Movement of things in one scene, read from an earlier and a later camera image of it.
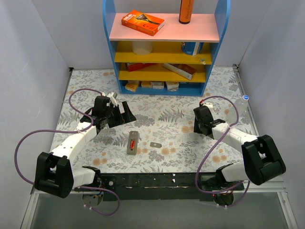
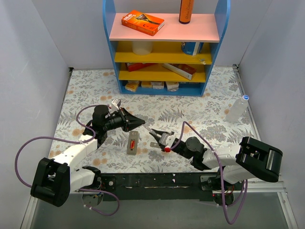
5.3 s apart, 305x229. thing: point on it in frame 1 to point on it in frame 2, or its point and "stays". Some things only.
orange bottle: (186, 11) stays
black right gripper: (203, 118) to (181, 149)
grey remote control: (133, 135) stays
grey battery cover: (156, 145) stays
